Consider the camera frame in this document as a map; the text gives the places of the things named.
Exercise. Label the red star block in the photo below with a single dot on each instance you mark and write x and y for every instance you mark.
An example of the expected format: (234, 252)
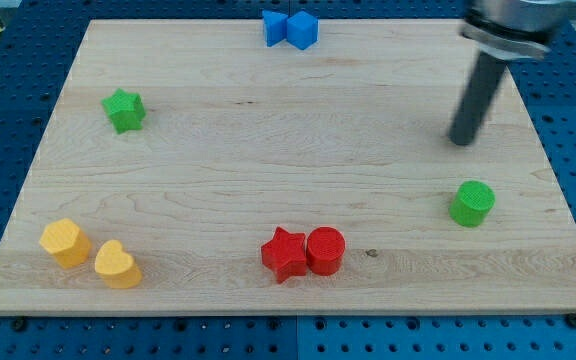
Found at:
(285, 255)

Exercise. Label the red cylinder block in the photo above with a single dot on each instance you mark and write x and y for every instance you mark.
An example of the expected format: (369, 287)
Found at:
(325, 250)

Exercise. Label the light wooden board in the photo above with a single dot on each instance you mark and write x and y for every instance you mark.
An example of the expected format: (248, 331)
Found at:
(240, 138)

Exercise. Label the blue cube block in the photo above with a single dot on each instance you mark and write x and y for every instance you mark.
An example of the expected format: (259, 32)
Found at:
(302, 30)

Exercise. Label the blue triangle block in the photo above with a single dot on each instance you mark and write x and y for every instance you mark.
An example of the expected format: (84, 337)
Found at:
(275, 27)

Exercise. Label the green star block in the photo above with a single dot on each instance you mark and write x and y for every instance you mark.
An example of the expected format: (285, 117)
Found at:
(124, 110)

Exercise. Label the green cylinder block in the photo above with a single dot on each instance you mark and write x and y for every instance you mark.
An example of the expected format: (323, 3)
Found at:
(472, 203)

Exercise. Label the yellow heart block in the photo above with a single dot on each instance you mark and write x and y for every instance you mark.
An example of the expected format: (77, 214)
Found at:
(116, 267)

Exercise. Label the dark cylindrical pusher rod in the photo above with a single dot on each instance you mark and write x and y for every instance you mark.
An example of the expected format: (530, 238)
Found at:
(477, 98)

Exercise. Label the yellow hexagon block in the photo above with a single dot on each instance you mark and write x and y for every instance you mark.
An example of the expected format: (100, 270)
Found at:
(66, 243)

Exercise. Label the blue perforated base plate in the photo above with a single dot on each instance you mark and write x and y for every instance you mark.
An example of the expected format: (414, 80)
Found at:
(37, 49)

